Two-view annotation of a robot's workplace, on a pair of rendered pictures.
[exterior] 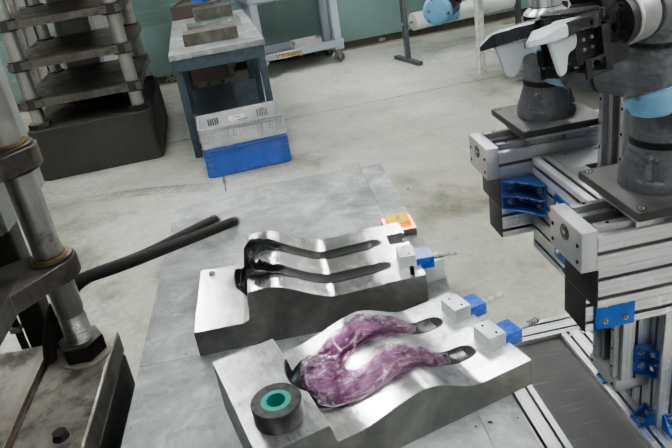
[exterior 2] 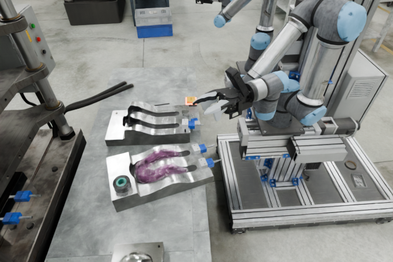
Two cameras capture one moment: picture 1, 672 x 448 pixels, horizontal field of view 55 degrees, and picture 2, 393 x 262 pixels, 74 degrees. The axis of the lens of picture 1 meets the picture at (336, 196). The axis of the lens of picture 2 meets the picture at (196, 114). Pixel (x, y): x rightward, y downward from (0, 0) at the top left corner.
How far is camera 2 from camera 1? 0.43 m
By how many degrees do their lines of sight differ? 18
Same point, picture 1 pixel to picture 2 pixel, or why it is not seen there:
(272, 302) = (133, 134)
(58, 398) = (55, 153)
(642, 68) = (261, 104)
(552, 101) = not seen: hidden behind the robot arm
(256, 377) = (119, 168)
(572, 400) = (244, 166)
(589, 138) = not seen: hidden behind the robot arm
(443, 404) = (179, 187)
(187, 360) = (102, 147)
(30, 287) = (44, 118)
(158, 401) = (89, 162)
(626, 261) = (258, 144)
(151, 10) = not seen: outside the picture
